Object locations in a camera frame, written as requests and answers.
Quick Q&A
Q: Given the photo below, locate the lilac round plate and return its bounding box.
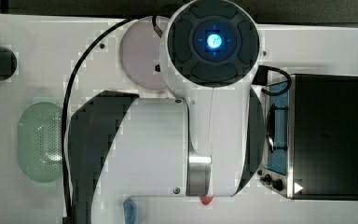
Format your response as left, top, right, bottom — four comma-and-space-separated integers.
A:
119, 16, 166, 91

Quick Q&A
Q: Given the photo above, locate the blue bowl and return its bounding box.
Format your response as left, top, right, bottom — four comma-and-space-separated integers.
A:
123, 198, 138, 224

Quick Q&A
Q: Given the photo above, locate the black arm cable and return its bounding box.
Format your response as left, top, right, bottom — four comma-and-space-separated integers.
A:
61, 17, 138, 224

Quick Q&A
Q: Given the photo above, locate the black toaster oven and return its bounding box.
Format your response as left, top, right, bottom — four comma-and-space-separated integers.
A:
257, 74, 358, 201

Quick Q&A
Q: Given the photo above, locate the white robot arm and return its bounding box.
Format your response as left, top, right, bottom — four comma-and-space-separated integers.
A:
62, 0, 264, 224

